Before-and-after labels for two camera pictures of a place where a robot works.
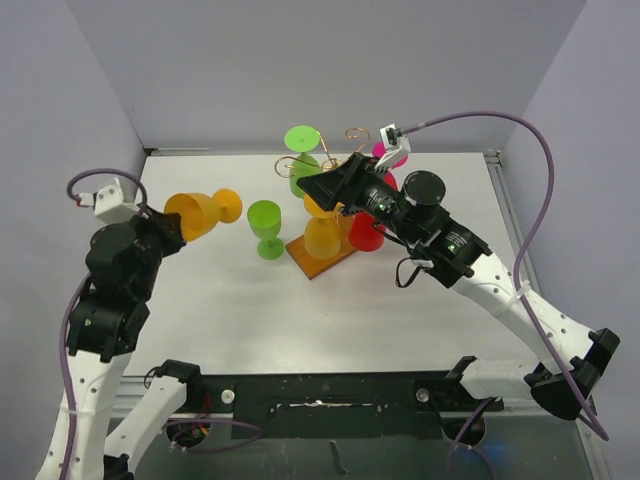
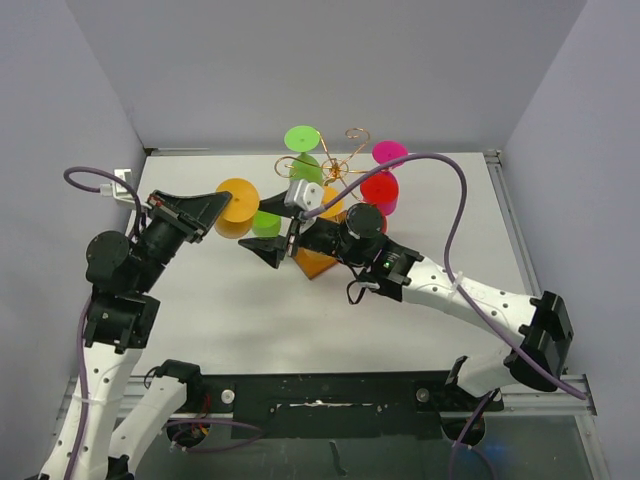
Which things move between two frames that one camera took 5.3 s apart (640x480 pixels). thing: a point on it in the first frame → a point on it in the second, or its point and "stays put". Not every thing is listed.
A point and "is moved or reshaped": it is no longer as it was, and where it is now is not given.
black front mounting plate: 339,405 stays put
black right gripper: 345,184 → 273,248
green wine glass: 302,139 stays put
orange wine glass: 200,212 is moved or reshaped
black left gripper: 167,224 stays put
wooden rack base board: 311,265 stays put
